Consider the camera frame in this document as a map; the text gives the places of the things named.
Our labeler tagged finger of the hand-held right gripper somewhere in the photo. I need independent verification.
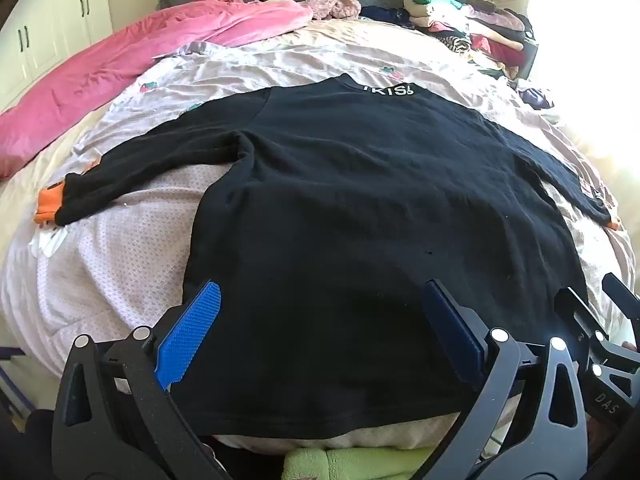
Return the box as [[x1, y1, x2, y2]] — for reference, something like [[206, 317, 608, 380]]
[[602, 274, 640, 311], [556, 287, 608, 356]]

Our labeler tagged cream wardrobe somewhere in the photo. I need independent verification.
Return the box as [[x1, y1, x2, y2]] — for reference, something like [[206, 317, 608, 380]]
[[0, 0, 113, 111]]

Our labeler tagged white and purple garment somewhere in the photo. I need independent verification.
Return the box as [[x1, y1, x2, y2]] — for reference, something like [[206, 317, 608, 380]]
[[515, 86, 557, 111]]

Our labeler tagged pink blanket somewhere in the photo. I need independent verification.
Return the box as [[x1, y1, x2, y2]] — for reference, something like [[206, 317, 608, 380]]
[[0, 0, 315, 180]]

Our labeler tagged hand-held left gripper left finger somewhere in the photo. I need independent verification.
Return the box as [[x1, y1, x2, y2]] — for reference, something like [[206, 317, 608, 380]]
[[51, 280, 231, 480]]

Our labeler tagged dark blue garment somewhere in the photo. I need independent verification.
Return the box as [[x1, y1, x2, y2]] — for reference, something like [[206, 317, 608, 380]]
[[359, 6, 416, 25]]

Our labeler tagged black sweater with orange cuffs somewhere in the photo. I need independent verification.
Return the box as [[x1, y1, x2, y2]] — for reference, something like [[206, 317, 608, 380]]
[[34, 74, 621, 436]]

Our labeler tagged lilac strawberry print blanket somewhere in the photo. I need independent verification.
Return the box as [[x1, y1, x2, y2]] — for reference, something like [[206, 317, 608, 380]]
[[0, 20, 638, 456]]

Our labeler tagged pink fuzzy garment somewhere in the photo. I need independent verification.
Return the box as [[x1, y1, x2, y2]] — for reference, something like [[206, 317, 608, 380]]
[[306, 0, 362, 22]]

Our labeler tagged pile of folded clothes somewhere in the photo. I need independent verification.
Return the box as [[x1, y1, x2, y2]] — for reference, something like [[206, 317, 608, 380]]
[[402, 0, 538, 81]]

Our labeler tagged light green cloth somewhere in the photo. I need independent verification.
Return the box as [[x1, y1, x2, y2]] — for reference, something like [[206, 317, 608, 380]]
[[284, 447, 436, 480]]

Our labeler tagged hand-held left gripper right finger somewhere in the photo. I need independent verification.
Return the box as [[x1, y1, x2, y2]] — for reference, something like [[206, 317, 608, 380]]
[[415, 280, 590, 480]]

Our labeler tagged white curtain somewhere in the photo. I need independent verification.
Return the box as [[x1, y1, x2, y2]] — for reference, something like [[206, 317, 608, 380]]
[[520, 0, 640, 241]]

